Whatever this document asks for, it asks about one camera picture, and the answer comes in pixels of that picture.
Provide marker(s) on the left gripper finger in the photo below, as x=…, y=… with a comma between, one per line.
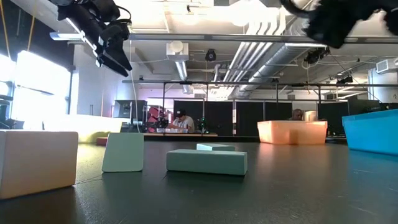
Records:
x=113, y=66
x=122, y=56

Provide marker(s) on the red long block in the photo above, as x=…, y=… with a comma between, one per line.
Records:
x=101, y=142

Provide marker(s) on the mint long block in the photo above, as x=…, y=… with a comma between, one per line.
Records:
x=206, y=162
x=214, y=147

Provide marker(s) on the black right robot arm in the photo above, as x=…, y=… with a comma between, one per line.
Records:
x=391, y=21

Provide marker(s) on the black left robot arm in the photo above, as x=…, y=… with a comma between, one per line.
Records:
x=84, y=15

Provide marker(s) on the black ceiling spotlight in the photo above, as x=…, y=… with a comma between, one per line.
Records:
x=315, y=55

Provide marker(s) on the black monitor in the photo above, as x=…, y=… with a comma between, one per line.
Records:
x=136, y=109

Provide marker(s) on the black track light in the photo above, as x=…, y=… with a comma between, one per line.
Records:
x=345, y=80

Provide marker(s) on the red machine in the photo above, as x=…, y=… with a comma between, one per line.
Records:
x=155, y=113

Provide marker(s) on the white and green block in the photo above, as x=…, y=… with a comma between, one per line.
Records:
x=122, y=152

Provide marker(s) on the person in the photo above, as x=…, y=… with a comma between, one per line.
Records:
x=185, y=123
x=297, y=114

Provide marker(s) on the black partition panel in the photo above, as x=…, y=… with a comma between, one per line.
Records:
x=248, y=118
x=217, y=118
x=334, y=118

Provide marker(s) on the white container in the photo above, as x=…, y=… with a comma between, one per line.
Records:
x=311, y=115

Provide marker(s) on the wooden workbench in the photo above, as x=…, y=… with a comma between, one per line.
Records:
x=180, y=135

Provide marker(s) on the blue plastic bin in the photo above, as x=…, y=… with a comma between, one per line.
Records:
x=373, y=133

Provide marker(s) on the orange plastic bin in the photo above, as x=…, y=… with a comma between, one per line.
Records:
x=292, y=132

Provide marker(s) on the orange cube block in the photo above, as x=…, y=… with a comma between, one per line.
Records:
x=37, y=165

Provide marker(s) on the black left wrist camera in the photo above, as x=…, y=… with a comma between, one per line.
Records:
x=118, y=29

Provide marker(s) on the white duct box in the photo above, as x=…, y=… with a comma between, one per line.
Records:
x=177, y=51

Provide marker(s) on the silver ventilation duct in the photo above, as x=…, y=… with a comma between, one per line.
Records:
x=280, y=59

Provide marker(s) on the black hanging camera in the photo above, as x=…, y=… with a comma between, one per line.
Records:
x=210, y=55

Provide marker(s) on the silver aluminium frame bar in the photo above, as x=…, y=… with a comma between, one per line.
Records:
x=217, y=38

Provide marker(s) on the black metal rack frame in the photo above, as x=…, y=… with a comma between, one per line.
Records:
x=248, y=82

